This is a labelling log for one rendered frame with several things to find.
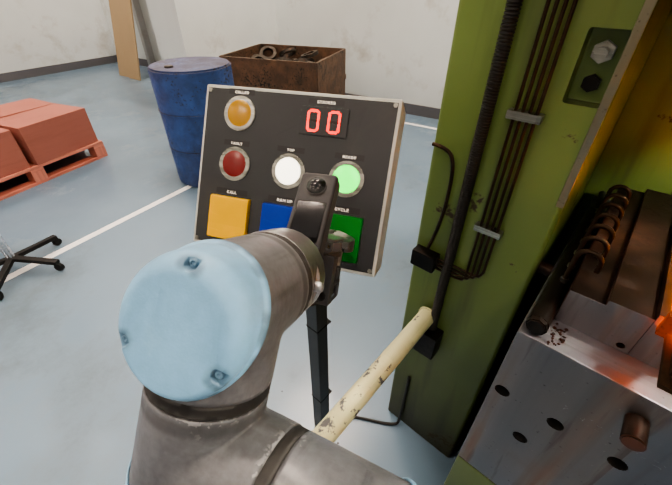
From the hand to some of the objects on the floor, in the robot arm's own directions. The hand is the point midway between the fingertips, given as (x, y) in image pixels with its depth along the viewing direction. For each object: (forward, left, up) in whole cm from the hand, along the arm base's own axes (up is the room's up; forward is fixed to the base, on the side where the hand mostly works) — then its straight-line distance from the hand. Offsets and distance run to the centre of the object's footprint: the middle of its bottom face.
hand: (336, 232), depth 55 cm
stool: (-8, +210, -102) cm, 234 cm away
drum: (+136, +207, -102) cm, 268 cm away
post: (+11, +13, -102) cm, 104 cm away
